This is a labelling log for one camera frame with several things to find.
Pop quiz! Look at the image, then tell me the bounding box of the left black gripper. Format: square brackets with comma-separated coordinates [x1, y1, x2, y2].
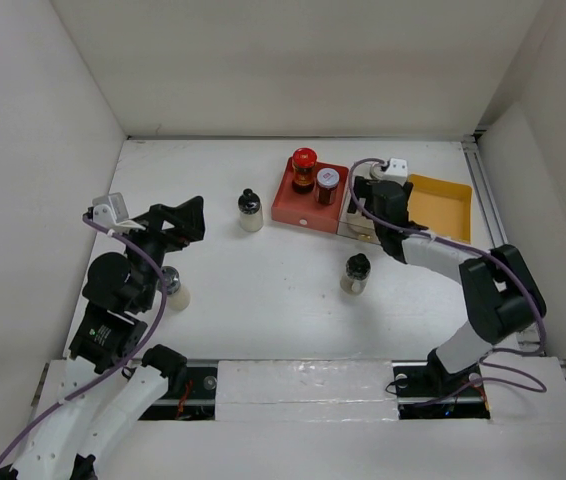
[119, 194, 205, 308]

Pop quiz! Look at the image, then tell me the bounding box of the black-capped glass bottle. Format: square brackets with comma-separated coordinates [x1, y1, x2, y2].
[237, 188, 264, 233]

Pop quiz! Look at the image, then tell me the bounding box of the silver-lid brown spice jar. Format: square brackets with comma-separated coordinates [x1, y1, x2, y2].
[315, 168, 340, 205]

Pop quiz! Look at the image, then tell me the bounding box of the black-capped spice bottle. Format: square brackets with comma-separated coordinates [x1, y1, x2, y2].
[340, 253, 371, 295]

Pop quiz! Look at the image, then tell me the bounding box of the small white bottle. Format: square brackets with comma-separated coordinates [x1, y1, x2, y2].
[162, 266, 191, 312]

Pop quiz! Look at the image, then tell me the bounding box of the red-capped sauce bottle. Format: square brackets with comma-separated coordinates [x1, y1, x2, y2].
[291, 147, 317, 194]

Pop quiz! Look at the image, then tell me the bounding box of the wide clear glass jar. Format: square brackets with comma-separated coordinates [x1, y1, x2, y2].
[369, 164, 388, 181]

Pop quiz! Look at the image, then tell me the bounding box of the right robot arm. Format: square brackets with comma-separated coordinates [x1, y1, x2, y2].
[348, 175, 547, 403]

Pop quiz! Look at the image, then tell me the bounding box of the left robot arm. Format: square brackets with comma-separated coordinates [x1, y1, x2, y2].
[0, 193, 205, 479]

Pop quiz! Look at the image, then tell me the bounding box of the clear plastic tray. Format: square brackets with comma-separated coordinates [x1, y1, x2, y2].
[337, 159, 386, 245]

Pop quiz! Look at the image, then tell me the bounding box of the yellow tray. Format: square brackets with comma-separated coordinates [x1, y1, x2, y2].
[408, 174, 473, 244]

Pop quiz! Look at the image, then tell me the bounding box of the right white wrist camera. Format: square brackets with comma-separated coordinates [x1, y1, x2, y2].
[380, 158, 409, 185]

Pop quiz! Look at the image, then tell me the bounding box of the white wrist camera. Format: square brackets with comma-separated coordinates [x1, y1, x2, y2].
[380, 158, 409, 185]
[87, 192, 137, 232]

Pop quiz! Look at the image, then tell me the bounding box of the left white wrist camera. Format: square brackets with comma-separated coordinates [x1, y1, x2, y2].
[87, 192, 137, 232]

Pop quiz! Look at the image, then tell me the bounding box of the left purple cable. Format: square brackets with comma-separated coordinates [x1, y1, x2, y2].
[0, 212, 169, 480]

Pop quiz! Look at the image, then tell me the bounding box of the purple cable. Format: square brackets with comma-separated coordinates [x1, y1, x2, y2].
[348, 158, 548, 407]
[0, 212, 169, 480]

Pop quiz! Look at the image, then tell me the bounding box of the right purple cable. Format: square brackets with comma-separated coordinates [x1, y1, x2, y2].
[348, 158, 548, 407]

